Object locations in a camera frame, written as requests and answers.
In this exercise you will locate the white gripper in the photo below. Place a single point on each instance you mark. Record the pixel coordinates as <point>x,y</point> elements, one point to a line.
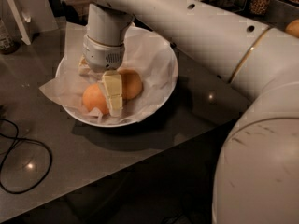
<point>102,56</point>

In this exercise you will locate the orange fruit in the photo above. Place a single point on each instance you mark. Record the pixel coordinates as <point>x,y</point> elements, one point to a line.
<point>94,98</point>
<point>293,28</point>
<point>131,83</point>

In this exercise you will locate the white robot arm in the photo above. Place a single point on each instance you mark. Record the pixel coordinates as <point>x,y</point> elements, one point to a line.
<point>257,175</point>

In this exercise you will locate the large white bowl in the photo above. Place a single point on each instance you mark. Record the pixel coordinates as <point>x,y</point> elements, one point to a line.
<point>162,87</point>

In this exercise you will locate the white crumpled paper liner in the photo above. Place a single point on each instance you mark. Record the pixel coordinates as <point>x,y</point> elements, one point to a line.
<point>149,56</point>

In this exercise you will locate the glass bottle at left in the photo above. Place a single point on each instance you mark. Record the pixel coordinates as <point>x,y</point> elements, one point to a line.
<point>7,44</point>

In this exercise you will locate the white board stand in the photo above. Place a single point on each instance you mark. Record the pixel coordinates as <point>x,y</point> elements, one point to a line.
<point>23,21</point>

